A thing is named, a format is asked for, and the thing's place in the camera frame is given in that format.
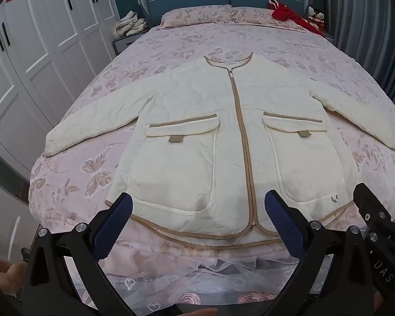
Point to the cream clothes pile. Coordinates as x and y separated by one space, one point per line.
130 24

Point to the grey curtain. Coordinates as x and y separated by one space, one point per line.
365 23

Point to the red garment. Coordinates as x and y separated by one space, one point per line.
284 13

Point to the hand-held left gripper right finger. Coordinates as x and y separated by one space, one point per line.
284 227

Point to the cream quilted jacket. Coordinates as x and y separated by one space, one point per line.
191 158

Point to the stuffed dolls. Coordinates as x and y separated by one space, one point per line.
317 16

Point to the grey nightstand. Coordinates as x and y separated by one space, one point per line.
125 43

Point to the pink butterfly bedspread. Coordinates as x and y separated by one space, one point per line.
151 46

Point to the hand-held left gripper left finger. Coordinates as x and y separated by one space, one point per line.
113 227

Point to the white wardrobe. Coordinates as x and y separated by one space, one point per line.
36 56

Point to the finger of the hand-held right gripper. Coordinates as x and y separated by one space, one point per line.
372 209

